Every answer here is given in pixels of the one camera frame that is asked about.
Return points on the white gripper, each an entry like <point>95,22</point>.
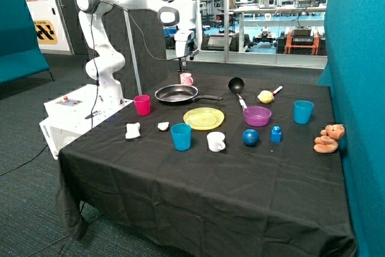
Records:
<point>184,44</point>

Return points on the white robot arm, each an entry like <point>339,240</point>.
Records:
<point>180,13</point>

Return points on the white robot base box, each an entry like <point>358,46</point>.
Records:
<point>75,113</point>

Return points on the black frying pan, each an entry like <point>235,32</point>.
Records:
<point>182,93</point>

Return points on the pink white mug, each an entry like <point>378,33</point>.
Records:
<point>186,78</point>

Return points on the black ladle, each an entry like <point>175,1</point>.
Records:
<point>236,86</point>

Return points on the pink plastic cup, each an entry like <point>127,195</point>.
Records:
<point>142,104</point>

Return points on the yellow plastic plate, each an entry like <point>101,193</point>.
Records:
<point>204,118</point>

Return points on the small white crumpled object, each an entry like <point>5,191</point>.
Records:
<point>163,126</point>

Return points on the blue plastic cup front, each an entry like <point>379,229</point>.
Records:
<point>181,135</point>

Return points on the blue plastic cup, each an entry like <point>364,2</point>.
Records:
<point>181,135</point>
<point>302,111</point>

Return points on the yellow lemon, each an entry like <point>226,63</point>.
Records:
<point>265,97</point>

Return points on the purple plastic bowl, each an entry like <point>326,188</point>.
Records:
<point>257,116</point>

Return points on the red white marker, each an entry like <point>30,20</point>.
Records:
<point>277,90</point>

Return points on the blue ball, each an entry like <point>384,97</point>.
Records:
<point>250,137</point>

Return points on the black tablecloth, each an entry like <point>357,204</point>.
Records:
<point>272,199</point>

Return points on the blue toy block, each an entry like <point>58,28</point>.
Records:
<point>276,134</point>

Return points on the blue plastic cup right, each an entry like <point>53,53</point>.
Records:
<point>302,111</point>

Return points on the teal sofa left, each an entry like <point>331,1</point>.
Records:
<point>20,52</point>

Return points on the brown teddy bear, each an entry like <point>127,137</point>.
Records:
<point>328,141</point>

